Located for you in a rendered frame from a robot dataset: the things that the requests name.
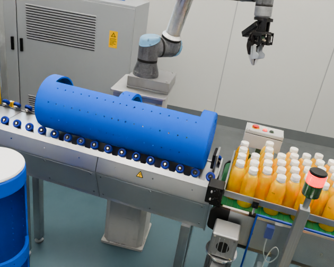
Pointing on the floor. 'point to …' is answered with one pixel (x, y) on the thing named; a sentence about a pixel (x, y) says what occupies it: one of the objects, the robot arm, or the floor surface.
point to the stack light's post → (293, 236)
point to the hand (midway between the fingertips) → (252, 62)
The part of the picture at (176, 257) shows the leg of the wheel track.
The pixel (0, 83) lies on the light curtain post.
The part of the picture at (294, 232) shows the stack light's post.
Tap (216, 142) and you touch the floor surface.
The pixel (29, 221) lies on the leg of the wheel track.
